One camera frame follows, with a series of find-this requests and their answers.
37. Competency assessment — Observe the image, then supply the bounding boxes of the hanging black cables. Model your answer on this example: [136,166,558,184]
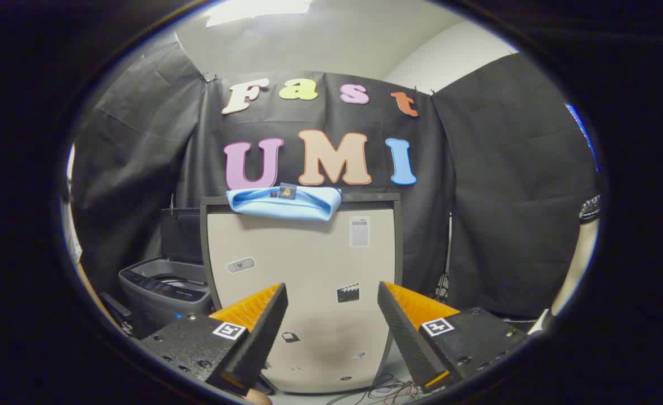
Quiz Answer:
[434,264,451,302]

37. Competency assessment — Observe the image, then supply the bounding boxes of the black office chair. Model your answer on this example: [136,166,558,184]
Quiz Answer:
[102,291,136,338]

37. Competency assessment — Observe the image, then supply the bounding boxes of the dark patterned strap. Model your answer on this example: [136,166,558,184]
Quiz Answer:
[579,194,602,221]

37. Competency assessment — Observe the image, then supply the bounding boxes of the tangled thin floor cables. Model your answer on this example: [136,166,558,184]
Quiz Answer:
[326,376,425,405]

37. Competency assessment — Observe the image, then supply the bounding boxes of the ceiling light panel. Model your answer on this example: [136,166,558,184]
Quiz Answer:
[205,0,313,28]

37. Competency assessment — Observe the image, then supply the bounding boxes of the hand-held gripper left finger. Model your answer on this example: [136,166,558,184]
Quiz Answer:
[139,282,289,395]

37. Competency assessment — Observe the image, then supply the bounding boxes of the person's bare knee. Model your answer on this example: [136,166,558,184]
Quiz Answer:
[241,388,273,405]

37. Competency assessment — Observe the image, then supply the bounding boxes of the light blue garment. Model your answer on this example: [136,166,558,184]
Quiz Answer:
[227,183,343,221]

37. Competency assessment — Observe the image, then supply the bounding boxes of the dark washing machine lid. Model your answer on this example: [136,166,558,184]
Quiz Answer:
[161,207,202,264]

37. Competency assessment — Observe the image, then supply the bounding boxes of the grey washing machine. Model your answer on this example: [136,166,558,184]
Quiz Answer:
[119,208,215,338]

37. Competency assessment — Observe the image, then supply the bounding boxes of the black backdrop cloth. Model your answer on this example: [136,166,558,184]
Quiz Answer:
[70,39,602,321]

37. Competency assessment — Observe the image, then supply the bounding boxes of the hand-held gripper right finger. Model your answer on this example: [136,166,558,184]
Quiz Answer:
[377,281,530,393]

